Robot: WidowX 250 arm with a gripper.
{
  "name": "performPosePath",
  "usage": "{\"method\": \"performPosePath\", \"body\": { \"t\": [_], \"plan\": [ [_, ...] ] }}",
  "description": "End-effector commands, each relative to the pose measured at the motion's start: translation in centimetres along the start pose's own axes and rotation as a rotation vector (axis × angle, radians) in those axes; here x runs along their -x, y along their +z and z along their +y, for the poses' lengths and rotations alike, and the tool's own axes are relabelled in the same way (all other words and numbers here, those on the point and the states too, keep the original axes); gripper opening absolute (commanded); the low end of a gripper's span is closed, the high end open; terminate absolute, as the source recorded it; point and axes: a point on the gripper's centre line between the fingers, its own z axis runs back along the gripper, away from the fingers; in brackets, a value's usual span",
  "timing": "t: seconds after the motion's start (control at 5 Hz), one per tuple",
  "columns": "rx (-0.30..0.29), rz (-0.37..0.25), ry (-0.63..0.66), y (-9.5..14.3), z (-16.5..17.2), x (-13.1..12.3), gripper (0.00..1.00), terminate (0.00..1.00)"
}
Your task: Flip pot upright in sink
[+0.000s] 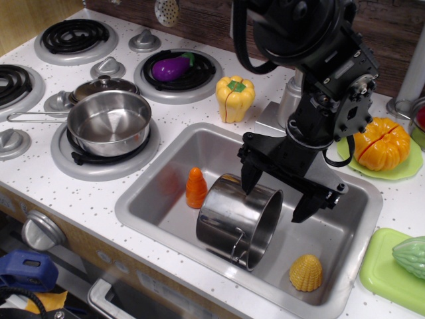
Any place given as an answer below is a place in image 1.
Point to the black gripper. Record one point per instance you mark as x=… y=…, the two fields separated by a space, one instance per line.
x=296 y=160

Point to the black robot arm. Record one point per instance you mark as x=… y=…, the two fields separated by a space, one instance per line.
x=339 y=73

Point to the steel pot lying sideways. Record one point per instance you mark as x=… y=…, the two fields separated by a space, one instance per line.
x=236 y=226

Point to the silver sink basin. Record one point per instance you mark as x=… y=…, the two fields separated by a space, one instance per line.
x=155 y=205

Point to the steel pot at right edge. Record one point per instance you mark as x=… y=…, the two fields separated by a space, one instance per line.
x=416 y=119

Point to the steel pot lid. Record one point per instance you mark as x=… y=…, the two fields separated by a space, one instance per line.
x=102 y=83

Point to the silver toy faucet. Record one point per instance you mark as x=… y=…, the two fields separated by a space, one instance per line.
x=273 y=119

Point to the orange toy carrot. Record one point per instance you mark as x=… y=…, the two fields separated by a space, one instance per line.
x=196 y=188

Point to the yellow toy corn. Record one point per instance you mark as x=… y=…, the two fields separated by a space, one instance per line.
x=306 y=273

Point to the yellow toy bell pepper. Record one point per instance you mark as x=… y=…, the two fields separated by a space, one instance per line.
x=234 y=95

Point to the orange toy pumpkin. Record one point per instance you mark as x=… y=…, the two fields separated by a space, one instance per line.
x=383 y=146

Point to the light green square plate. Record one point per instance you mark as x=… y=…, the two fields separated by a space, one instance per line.
x=382 y=275

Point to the back right stove burner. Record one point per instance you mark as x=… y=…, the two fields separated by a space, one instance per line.
x=196 y=84

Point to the stove burner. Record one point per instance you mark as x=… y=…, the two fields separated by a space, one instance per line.
x=22 y=88
x=75 y=41
x=196 y=84
x=61 y=151

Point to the green toy bitter gourd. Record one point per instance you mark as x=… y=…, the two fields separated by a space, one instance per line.
x=409 y=254

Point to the purple toy eggplant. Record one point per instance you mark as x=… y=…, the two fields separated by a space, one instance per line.
x=171 y=69

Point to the grey stove knob top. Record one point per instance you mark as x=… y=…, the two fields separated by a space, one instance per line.
x=145 y=42

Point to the grey stove knob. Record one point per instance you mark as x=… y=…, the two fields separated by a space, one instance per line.
x=14 y=143
x=59 y=102
x=108 y=67
x=145 y=42

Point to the grey stove knob middle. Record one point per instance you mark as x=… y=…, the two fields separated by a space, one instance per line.
x=108 y=67

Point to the hanging perforated ladle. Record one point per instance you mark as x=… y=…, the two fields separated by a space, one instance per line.
x=167 y=12

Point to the front right stove burner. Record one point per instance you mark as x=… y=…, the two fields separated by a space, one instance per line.
x=61 y=151

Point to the grey stove knob left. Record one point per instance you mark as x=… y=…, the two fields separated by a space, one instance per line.
x=59 y=102

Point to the silver oven dial knob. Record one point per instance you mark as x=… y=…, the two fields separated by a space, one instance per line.
x=40 y=233

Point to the back left stove burner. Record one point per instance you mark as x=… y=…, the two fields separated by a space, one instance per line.
x=75 y=41

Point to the blue clamp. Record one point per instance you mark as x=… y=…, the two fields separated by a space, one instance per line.
x=28 y=270

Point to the grey stove knob front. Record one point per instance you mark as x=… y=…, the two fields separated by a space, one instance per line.
x=14 y=143

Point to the front left stove burner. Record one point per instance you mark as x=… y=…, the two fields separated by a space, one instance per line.
x=22 y=88

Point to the steel saucepan with handle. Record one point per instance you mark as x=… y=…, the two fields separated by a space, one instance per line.
x=108 y=123

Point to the silver oven door handle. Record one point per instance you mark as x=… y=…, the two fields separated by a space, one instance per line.
x=122 y=301

